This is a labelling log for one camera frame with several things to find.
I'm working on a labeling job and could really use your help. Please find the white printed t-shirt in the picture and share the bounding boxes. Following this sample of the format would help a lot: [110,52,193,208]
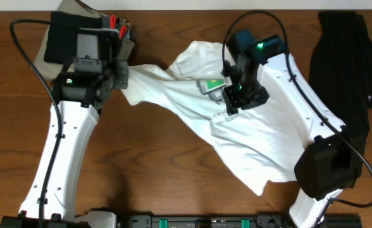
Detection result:
[123,41,304,196]

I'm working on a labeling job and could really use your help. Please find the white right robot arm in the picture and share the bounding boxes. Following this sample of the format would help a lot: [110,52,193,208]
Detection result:
[223,30,362,227]

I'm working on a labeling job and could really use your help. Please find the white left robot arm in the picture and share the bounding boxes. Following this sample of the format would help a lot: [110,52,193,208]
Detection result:
[0,28,128,227]

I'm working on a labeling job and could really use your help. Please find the grey shorts with red trim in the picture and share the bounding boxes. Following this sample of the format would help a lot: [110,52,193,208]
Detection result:
[102,15,131,40]

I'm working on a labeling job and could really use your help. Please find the black garment on right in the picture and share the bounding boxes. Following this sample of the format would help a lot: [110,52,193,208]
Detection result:
[308,10,372,187]

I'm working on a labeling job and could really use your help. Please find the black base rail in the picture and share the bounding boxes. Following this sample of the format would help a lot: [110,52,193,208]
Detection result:
[116,214,363,228]

